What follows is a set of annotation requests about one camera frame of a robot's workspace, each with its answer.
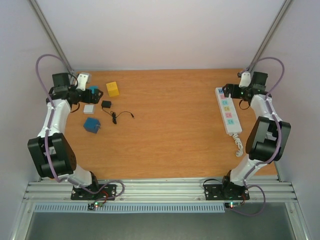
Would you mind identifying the cyan plug adapter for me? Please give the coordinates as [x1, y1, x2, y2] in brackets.
[89, 85, 99, 94]

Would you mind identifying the white charger plug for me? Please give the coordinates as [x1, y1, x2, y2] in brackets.
[83, 104, 96, 115]

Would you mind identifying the black power adapter plug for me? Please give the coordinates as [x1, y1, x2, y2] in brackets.
[101, 100, 112, 109]

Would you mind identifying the yellow cube socket adapter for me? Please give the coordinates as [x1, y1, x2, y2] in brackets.
[106, 81, 120, 97]

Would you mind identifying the dark blue cube adapter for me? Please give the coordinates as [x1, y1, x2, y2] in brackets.
[83, 117, 101, 134]

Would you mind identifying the white power strip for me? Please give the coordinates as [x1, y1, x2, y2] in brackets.
[215, 87, 242, 135]

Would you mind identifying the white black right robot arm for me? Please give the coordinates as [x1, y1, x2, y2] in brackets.
[220, 71, 291, 200]

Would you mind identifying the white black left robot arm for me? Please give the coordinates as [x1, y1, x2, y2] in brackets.
[27, 72, 103, 199]

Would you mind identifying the left small circuit board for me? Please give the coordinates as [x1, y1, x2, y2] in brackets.
[87, 201, 104, 211]

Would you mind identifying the small circuit board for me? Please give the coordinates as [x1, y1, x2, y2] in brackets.
[87, 201, 104, 211]
[224, 201, 243, 209]

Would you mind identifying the right small circuit board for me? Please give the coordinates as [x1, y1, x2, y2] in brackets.
[224, 201, 243, 209]

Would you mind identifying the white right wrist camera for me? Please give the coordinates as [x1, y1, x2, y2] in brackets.
[238, 70, 251, 88]

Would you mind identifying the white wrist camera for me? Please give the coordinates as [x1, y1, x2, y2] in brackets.
[238, 70, 251, 88]
[76, 72, 92, 91]

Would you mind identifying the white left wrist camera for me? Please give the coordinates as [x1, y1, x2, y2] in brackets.
[76, 72, 92, 91]

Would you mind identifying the black thin adapter cable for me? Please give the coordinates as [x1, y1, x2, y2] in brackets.
[102, 108, 136, 125]

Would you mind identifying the white coiled power cord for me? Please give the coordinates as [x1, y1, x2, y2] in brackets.
[232, 132, 244, 158]

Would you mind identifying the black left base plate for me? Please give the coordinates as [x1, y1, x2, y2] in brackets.
[70, 183, 118, 201]

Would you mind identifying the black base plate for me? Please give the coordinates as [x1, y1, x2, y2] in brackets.
[70, 183, 118, 201]
[202, 178, 250, 201]

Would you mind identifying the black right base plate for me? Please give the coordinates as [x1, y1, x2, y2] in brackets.
[202, 178, 250, 201]

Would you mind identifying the right aluminium corner post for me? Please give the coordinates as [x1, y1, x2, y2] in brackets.
[249, 0, 294, 72]

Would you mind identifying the aluminium corner post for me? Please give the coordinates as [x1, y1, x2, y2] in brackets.
[249, 0, 294, 72]
[27, 0, 75, 73]

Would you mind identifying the left aluminium corner post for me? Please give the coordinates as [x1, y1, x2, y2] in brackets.
[27, 0, 75, 73]

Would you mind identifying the aluminium front rail frame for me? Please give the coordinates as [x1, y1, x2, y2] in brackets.
[23, 175, 298, 203]

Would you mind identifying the grey slotted cable duct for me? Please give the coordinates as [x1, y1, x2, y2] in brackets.
[34, 202, 225, 214]

